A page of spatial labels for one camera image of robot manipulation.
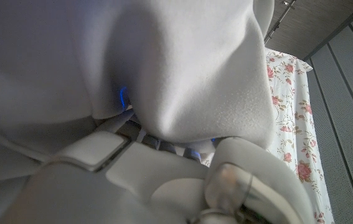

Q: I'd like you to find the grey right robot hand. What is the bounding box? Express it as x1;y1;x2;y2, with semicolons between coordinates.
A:
0;108;317;224

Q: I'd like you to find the light grey sweatshirt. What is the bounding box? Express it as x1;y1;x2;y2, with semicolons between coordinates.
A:
0;0;275;162

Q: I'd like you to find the floral print backdrop cloth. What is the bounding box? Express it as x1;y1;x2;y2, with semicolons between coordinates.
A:
200;48;336;224

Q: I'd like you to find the black ceiling track rail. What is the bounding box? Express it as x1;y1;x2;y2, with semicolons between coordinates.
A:
263;0;297;44

